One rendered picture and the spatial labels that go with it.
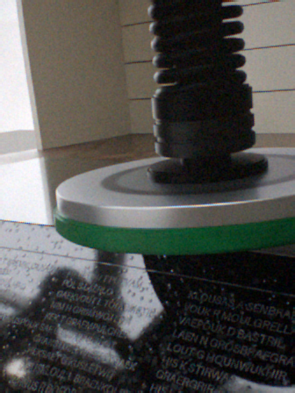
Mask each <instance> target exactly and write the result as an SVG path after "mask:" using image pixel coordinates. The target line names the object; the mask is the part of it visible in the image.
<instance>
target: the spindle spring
mask: <svg viewBox="0 0 295 393"><path fill-rule="evenodd" d="M148 1H149V2H151V3H153V4H151V5H150V6H149V8H148V9H147V11H148V15H149V16H150V17H151V18H152V19H155V21H154V22H152V23H151V24H150V26H149V31H150V32H151V33H152V34H153V35H156V36H159V37H156V38H154V39H153V41H152V42H151V48H152V49H153V50H155V51H156V52H158V53H161V54H157V55H156V56H155V57H154V59H153V64H154V66H155V67H157V68H168V69H164V70H161V71H158V72H156V74H155V75H154V78H155V82H157V83H158V84H171V83H175V81H179V80H184V79H190V78H195V77H201V76H206V75H210V74H216V73H220V72H225V71H226V72H227V75H222V76H217V77H212V78H207V79H204V80H203V81H196V82H186V83H181V84H175V85H169V86H164V87H160V88H159V89H157V90H156V93H155V94H156V95H168V94H181V93H191V92H192V91H201V90H209V89H224V88H230V87H235V86H239V85H241V84H243V83H244V82H245V81H246V80H247V75H246V73H245V72H244V71H243V70H238V69H237V68H242V67H243V66H244V65H245V64H246V62H247V59H246V56H244V55H242V54H232V53H236V52H240V51H241V50H242V49H243V48H244V47H245V43H246V42H245V41H244V39H243V38H236V37H230V38H225V40H223V41H218V43H212V44H207V45H202V46H192V47H187V48H182V49H177V50H172V51H171V47H172V46H181V45H185V44H190V43H195V42H200V41H206V40H211V39H218V38H221V37H226V36H231V35H235V34H239V33H242V32H243V30H244V24H243V23H242V22H241V21H239V20H235V21H232V22H223V25H212V26H207V27H201V28H197V29H191V30H186V31H181V32H173V33H170V30H172V29H176V28H181V27H185V26H190V25H199V24H204V23H211V22H216V21H222V20H228V19H233V18H239V17H240V16H241V15H242V13H243V9H242V7H241V6H240V5H237V4H235V5H227V6H220V7H213V8H207V9H202V10H197V11H188V12H183V13H178V14H175V15H171V16H170V15H169V13H170V12H172V11H177V10H181V9H186V8H190V7H196V6H201V5H206V4H217V3H227V2H233V1H237V0H148ZM223 54H224V55H225V58H224V59H219V60H214V61H210V62H205V63H199V64H194V65H189V66H184V67H179V68H173V64H177V63H183V62H187V61H197V60H203V59H208V58H213V57H215V56H218V55H223Z"/></svg>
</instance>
